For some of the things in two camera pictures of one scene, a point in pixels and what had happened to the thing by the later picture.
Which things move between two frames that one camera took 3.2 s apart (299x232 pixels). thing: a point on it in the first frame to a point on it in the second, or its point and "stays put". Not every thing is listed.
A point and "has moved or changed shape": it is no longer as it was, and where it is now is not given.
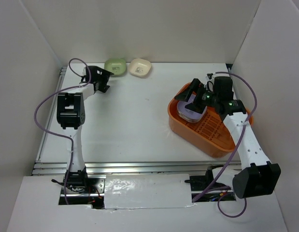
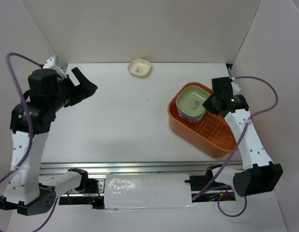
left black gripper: (105, 75) to (85, 89)
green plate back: (117, 66) has moved or changed shape
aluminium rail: (60, 167) stays put
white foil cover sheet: (126, 191) stays put
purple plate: (187, 114) stays put
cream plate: (139, 67) stays put
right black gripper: (195, 106) to (206, 104)
